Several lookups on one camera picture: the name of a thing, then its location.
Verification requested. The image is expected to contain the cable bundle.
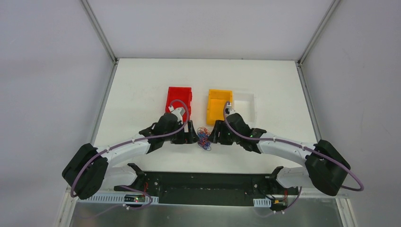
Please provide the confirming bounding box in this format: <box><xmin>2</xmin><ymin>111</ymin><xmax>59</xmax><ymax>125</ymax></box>
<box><xmin>196</xmin><ymin>126</ymin><xmax>212</xmax><ymax>152</ymax></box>

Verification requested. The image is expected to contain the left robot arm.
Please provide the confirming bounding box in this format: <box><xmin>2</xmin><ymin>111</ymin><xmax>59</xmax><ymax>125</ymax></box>
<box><xmin>62</xmin><ymin>113</ymin><xmax>198</xmax><ymax>200</ymax></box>

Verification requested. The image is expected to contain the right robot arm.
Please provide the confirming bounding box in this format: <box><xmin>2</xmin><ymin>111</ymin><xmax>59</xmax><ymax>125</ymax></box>
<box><xmin>208</xmin><ymin>113</ymin><xmax>350</xmax><ymax>196</ymax></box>

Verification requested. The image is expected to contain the yellow plastic bin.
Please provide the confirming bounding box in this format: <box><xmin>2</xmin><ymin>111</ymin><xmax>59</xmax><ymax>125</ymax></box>
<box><xmin>206</xmin><ymin>89</ymin><xmax>233</xmax><ymax>126</ymax></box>

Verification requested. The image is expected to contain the white translucent plastic bin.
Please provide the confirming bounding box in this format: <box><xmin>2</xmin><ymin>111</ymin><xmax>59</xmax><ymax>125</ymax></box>
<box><xmin>233</xmin><ymin>91</ymin><xmax>257</xmax><ymax>127</ymax></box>

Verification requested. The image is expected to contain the red plastic bin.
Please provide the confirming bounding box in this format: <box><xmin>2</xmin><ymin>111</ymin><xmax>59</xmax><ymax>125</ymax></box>
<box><xmin>165</xmin><ymin>87</ymin><xmax>192</xmax><ymax>121</ymax></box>

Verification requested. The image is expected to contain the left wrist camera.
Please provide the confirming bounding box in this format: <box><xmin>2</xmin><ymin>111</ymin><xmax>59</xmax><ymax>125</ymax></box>
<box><xmin>168</xmin><ymin>106</ymin><xmax>186</xmax><ymax>124</ymax></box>

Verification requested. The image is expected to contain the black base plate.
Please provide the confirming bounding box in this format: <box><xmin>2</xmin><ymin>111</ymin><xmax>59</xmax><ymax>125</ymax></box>
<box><xmin>113</xmin><ymin>163</ymin><xmax>299</xmax><ymax>207</ymax></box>

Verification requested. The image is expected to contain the right white cable duct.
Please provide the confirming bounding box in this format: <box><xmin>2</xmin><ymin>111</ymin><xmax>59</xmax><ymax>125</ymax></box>
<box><xmin>253</xmin><ymin>198</ymin><xmax>271</xmax><ymax>208</ymax></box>

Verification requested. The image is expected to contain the white cable duct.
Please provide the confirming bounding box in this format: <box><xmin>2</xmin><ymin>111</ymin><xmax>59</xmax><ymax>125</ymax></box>
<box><xmin>253</xmin><ymin>198</ymin><xmax>271</xmax><ymax>208</ymax></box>
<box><xmin>78</xmin><ymin>192</ymin><xmax>159</xmax><ymax>205</ymax></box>

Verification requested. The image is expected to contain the left white cable duct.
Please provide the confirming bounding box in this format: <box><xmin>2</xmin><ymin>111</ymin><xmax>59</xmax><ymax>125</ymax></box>
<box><xmin>78</xmin><ymin>192</ymin><xmax>159</xmax><ymax>205</ymax></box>

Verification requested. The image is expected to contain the right aluminium frame post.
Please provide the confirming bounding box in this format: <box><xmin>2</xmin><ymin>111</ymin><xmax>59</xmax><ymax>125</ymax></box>
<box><xmin>297</xmin><ymin>0</ymin><xmax>342</xmax><ymax>66</ymax></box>

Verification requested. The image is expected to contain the aluminium frame post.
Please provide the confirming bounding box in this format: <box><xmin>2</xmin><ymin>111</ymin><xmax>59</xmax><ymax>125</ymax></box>
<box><xmin>79</xmin><ymin>0</ymin><xmax>118</xmax><ymax>65</ymax></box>
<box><xmin>297</xmin><ymin>0</ymin><xmax>342</xmax><ymax>66</ymax></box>

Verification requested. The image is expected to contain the left aluminium frame post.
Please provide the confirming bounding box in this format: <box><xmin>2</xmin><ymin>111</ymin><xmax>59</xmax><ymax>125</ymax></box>
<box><xmin>79</xmin><ymin>0</ymin><xmax>118</xmax><ymax>65</ymax></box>

